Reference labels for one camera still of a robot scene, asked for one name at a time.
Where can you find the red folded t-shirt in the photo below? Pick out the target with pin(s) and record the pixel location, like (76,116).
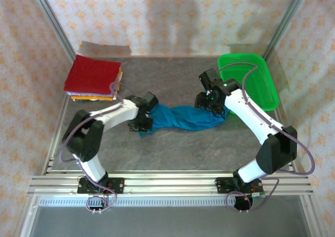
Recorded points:
(91,74)

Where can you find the small green circuit board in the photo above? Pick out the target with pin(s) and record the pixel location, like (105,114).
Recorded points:
(259,194)

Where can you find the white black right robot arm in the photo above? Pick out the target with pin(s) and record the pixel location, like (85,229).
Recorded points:
(251,116)

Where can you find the grey metal panel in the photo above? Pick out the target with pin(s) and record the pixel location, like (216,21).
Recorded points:
(170,221)

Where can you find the blue t-shirt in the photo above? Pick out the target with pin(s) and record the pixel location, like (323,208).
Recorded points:
(183,116)

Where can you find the green plastic mesh basket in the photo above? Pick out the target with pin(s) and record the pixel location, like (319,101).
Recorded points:
(261,80)

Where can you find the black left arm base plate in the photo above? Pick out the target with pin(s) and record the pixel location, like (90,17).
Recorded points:
(117,186)

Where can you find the purple folded t-shirt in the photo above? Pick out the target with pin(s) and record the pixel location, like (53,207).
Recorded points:
(86,93)

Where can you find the aluminium frame cross rail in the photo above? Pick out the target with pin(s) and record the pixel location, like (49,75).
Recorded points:
(170,182)

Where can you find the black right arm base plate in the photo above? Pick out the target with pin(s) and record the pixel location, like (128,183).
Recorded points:
(222,186)

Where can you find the aluminium frame post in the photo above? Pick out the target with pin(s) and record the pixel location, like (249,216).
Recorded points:
(52,22)
(285,22)

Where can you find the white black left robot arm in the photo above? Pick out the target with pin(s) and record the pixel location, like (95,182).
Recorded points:
(89,166)

